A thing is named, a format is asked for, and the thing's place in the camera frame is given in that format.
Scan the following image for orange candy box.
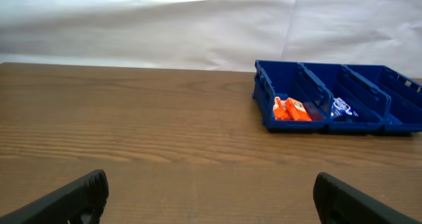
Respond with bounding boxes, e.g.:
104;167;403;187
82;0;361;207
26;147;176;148
272;96;293;121
284;97;313;123

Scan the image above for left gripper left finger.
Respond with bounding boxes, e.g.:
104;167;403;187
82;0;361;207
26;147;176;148
0;169;109;224

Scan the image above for blue tray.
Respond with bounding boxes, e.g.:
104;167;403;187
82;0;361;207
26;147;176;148
252;59;422;135

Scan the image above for blue candy pack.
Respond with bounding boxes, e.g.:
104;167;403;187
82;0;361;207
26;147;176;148
344;105;360;119
330;97;351;120

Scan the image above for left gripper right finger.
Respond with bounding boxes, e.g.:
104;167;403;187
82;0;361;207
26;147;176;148
313;171;422;224

